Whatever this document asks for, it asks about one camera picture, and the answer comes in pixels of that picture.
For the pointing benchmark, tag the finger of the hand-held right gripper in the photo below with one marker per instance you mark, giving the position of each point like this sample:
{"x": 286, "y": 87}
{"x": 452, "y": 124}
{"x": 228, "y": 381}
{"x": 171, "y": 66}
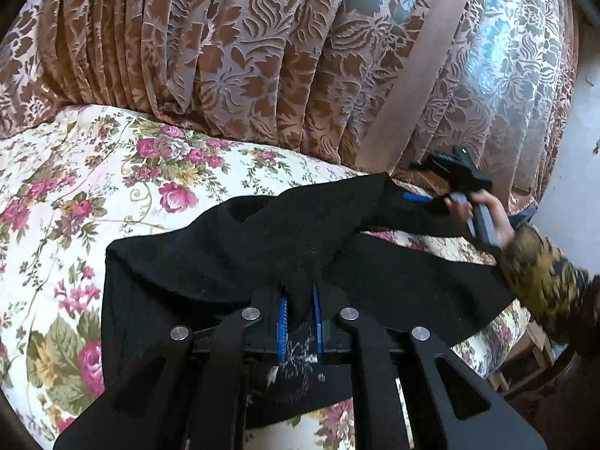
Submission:
{"x": 416, "y": 197}

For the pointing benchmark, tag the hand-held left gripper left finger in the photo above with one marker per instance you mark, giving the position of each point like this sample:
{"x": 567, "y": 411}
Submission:
{"x": 282, "y": 321}

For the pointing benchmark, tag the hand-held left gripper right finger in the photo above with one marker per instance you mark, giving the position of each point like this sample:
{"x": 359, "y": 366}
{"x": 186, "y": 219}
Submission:
{"x": 318, "y": 321}

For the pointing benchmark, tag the black pants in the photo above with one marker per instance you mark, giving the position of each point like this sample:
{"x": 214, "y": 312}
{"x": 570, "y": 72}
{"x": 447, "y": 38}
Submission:
{"x": 211, "y": 253}

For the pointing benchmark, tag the person's right forearm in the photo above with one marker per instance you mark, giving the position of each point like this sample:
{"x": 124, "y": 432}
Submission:
{"x": 543, "y": 281}

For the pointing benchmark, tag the person's right hand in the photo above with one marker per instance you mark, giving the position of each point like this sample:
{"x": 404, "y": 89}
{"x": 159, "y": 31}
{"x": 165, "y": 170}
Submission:
{"x": 497, "y": 222}

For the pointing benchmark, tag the plain pink curtain band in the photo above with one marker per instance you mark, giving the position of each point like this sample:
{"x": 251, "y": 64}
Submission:
{"x": 422, "y": 65}

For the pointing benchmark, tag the wooden stool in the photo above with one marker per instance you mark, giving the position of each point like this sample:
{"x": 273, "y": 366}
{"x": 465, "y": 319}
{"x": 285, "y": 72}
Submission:
{"x": 529, "y": 361}

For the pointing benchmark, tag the brown floral curtain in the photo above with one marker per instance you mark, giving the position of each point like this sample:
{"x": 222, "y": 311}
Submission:
{"x": 262, "y": 56}

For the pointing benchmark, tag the floral bed blanket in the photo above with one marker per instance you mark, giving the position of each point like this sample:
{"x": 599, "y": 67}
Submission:
{"x": 93, "y": 187}

